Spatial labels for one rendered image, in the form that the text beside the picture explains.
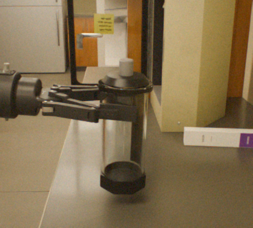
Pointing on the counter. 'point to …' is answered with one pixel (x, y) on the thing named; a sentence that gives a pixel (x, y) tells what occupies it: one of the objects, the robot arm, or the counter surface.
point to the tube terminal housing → (194, 49)
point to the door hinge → (150, 31)
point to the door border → (141, 27)
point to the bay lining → (157, 38)
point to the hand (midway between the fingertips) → (122, 104)
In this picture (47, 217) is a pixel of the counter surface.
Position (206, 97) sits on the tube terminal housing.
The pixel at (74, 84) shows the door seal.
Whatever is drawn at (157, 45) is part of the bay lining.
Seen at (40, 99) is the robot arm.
